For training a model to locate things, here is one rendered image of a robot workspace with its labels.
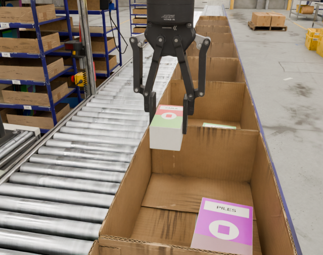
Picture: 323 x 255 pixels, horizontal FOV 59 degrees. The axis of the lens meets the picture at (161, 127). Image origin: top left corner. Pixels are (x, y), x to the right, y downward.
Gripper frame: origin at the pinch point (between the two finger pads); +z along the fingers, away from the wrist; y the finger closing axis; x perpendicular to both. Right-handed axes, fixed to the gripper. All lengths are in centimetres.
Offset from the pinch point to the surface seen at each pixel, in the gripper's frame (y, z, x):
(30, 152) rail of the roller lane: -65, 42, 44
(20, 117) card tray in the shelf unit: -139, 74, 136
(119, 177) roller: -23, 42, 33
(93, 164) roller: -36, 42, 40
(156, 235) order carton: -2.0, 28.4, -3.3
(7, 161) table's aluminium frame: -75, 46, 41
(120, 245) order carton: -4.3, 12.8, -19.9
